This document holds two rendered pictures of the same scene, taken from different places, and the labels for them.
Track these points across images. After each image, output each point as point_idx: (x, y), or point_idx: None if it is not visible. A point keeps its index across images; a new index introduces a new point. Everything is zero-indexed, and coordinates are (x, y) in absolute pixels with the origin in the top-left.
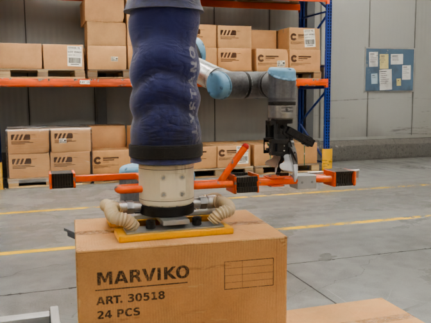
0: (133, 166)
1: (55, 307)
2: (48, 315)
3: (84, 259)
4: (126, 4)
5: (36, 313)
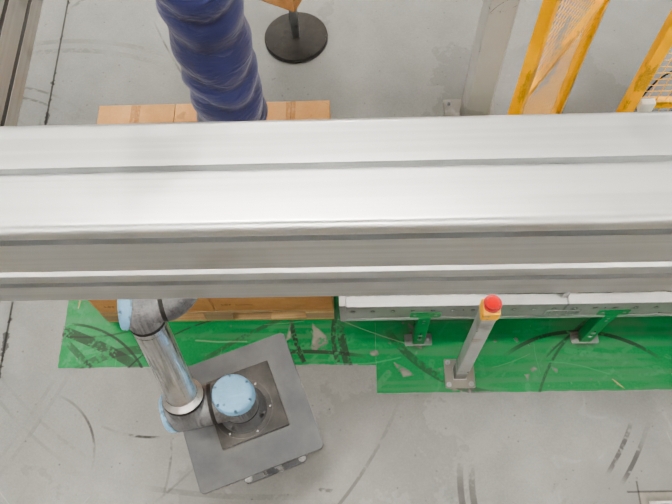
0: (238, 380)
1: (341, 302)
2: (347, 297)
3: None
4: (265, 104)
5: (355, 303)
